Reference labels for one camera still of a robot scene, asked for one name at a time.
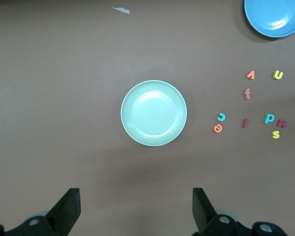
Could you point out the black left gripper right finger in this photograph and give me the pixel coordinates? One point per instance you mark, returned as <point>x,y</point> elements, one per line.
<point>202,214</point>

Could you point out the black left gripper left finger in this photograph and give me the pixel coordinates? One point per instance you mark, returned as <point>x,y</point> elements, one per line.
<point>66,209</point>

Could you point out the orange foam letter e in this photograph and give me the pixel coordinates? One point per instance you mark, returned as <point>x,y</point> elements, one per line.
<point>216,129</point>

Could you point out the teal foam letter c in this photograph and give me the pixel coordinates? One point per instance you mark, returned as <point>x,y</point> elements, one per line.
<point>223,118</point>

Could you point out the dark red foam letter l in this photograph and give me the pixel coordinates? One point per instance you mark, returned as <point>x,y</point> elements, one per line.
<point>245,123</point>

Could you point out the yellow foam letter s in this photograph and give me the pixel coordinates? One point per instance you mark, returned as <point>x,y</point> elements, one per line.
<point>275,134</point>

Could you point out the green plate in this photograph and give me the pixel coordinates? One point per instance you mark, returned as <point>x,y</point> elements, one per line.
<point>153,113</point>

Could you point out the teal foam letter p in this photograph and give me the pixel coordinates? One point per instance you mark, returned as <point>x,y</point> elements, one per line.
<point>267,119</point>

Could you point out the dark red foam letter n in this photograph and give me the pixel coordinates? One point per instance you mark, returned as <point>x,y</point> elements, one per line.
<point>282,125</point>

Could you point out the pink foam letter f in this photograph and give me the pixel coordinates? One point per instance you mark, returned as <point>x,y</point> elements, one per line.
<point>247,94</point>

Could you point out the orange foam letter v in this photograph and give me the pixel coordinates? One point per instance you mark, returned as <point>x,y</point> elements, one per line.
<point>251,76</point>

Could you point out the yellow foam letter u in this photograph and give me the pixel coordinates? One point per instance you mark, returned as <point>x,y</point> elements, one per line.
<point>276,76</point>

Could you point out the white tape scrap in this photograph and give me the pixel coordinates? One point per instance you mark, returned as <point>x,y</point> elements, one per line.
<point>121,9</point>

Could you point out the blue plate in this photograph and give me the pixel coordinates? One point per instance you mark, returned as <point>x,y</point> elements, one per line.
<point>275,14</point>

